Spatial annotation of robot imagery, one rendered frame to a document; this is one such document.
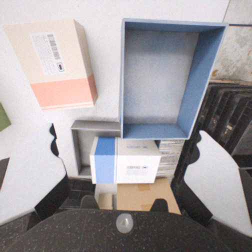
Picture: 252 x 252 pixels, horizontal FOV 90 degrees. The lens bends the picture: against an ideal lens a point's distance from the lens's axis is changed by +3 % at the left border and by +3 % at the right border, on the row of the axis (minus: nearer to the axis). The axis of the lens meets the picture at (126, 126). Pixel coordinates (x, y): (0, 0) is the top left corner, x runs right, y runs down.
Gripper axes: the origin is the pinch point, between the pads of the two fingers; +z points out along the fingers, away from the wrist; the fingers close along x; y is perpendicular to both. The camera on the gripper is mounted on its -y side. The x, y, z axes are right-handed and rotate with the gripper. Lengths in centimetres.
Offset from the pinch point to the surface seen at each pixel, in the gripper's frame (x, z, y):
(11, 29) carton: -20.2, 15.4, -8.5
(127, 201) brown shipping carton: 2.4, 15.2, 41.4
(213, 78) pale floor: 72, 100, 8
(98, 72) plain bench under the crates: -7.6, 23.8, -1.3
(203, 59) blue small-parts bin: 13.2, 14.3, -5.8
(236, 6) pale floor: 68, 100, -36
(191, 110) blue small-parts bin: 13.5, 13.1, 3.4
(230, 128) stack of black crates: 56, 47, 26
